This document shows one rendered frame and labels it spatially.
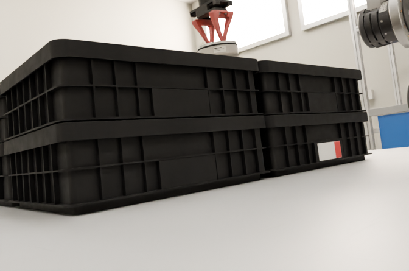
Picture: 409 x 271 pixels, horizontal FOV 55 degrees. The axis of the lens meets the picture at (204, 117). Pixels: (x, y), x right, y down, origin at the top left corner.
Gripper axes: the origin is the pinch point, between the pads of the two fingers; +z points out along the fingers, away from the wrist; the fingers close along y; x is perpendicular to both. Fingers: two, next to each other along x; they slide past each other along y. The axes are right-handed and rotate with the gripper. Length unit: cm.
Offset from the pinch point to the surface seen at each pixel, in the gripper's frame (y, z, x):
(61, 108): 22, 15, -49
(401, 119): -49, 39, 197
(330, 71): 21.3, 12.9, 14.3
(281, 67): 22.0, 11.2, -3.6
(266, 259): 57, 28, -51
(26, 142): 9, 18, -51
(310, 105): 21.3, 19.8, 4.8
